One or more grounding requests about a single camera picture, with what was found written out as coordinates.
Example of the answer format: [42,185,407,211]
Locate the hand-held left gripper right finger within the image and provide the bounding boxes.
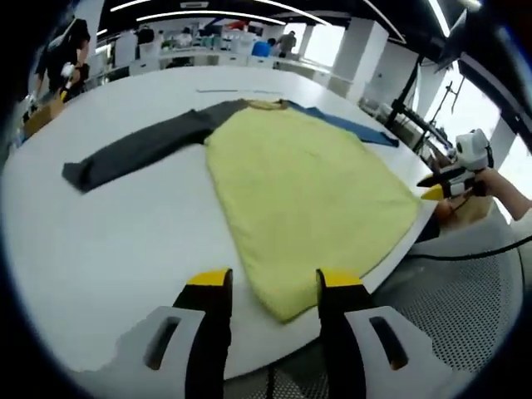
[315,268,433,399]

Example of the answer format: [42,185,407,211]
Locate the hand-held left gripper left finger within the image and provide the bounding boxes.
[114,268,234,399]

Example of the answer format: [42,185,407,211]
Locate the yellow grey blue garment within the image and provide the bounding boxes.
[62,97,421,324]

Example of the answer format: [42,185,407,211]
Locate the person's right hand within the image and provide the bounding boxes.
[471,168,506,200]

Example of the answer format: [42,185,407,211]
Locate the black tripod stand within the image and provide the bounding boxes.
[386,53,452,155]

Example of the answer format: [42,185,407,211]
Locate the ceiling light strips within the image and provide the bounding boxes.
[95,0,454,38]

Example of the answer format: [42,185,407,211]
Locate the white column by window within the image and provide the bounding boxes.
[332,20,390,99]

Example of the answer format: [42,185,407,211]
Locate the brown cardboard box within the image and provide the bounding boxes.
[22,97,66,138]

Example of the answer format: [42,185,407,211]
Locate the white cabinet row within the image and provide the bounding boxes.
[95,45,333,84]

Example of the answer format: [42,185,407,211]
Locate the white tall cabinet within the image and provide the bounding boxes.
[115,31,138,66]

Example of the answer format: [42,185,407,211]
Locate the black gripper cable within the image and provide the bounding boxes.
[409,195,532,262]

